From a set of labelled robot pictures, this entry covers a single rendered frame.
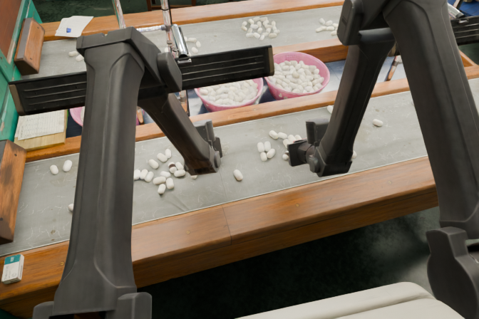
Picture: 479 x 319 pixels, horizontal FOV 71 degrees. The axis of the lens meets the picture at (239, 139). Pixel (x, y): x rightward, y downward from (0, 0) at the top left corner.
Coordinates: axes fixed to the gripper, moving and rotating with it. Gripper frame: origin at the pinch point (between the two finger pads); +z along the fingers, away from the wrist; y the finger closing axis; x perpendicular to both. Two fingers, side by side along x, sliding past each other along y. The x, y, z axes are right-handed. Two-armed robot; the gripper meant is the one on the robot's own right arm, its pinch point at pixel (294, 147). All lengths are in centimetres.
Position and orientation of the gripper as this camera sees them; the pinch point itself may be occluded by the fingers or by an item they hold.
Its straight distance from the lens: 105.0
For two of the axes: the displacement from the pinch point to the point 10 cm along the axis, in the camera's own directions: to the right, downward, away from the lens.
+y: -9.6, 2.0, -2.0
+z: -2.3, -1.3, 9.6
